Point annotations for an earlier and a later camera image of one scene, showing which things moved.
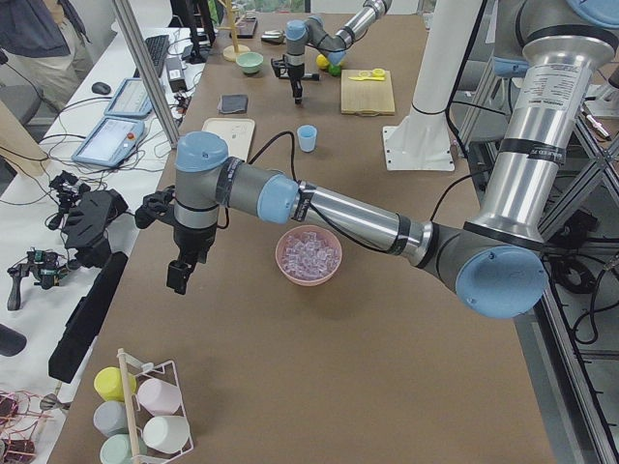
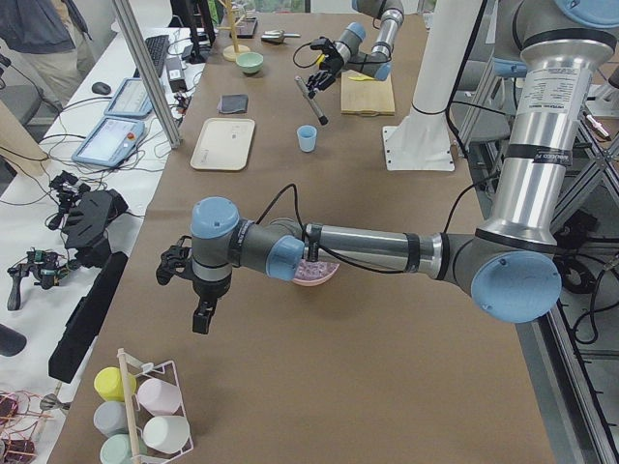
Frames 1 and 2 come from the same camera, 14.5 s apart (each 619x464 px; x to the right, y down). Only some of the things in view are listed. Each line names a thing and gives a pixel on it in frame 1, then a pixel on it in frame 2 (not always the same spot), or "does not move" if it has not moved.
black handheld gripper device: [87, 224] does not move
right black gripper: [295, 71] to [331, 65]
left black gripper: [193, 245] to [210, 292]
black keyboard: [158, 46] does not move
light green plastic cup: [117, 449] does not move
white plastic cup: [166, 434] does not move
